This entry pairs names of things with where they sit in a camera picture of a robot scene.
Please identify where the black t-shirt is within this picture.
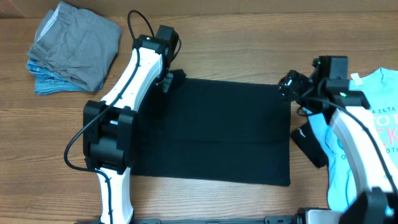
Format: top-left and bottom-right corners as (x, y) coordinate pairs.
(132, 70), (291, 186)

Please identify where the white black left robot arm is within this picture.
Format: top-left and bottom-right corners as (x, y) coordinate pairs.
(83, 26), (180, 223)

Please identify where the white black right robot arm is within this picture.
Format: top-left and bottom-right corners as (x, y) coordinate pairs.
(279, 55), (397, 223)

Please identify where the black garment with white logo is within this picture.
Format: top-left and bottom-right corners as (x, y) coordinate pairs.
(290, 122), (328, 168)

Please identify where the light blue printed t-shirt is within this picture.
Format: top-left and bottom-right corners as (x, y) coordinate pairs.
(309, 68), (397, 212)

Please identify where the folded grey shirt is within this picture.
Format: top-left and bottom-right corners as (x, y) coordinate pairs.
(27, 2), (122, 92)

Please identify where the folded blue garment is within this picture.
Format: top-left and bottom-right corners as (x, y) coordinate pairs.
(27, 58), (85, 95)

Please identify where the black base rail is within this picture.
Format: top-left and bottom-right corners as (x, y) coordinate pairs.
(132, 215), (296, 224)

